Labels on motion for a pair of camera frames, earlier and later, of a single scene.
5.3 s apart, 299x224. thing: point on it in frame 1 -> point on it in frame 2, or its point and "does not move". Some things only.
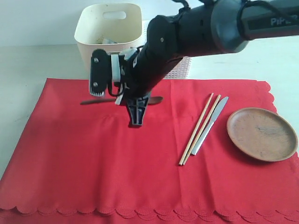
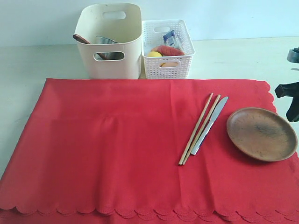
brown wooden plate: x=262 y=134 does not move
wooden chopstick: x=202 y=129 does not move
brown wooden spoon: x=152 y=100 -> x=84 y=40
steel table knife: x=216 y=113 does not move
